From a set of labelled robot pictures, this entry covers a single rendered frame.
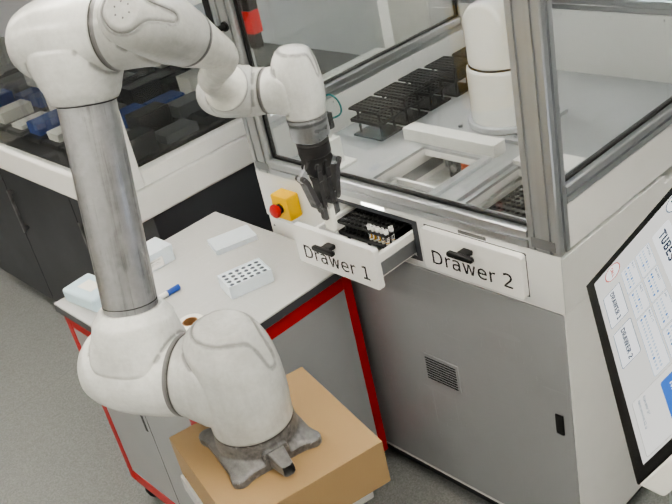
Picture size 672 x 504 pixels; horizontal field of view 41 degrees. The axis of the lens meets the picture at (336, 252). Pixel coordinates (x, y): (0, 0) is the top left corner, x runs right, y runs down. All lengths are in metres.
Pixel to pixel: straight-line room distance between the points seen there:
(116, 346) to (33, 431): 1.92
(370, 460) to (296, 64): 0.82
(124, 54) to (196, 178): 1.44
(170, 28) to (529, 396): 1.26
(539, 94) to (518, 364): 0.70
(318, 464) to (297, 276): 0.84
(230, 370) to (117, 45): 0.55
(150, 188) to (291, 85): 0.97
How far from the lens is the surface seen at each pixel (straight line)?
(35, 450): 3.43
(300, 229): 2.24
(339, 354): 2.47
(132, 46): 1.43
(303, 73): 1.91
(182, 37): 1.46
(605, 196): 2.00
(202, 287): 2.44
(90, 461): 3.26
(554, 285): 1.95
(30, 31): 1.55
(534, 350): 2.11
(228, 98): 1.94
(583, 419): 2.21
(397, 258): 2.15
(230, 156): 2.93
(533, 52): 1.73
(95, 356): 1.67
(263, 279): 2.35
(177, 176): 2.83
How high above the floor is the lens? 1.95
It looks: 29 degrees down
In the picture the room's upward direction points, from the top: 13 degrees counter-clockwise
